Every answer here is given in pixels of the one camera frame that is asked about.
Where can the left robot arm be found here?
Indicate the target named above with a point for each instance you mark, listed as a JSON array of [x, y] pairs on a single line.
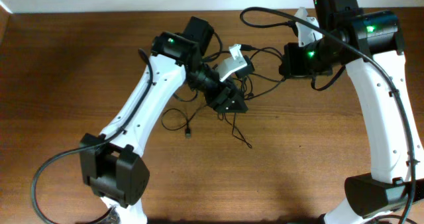
[[111, 163]]

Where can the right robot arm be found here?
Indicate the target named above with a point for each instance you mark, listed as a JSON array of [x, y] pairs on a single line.
[[370, 49]]

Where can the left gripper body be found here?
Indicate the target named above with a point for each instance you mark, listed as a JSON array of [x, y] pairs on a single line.
[[224, 99]]

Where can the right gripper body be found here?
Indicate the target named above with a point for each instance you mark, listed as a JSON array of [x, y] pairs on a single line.
[[305, 61]]

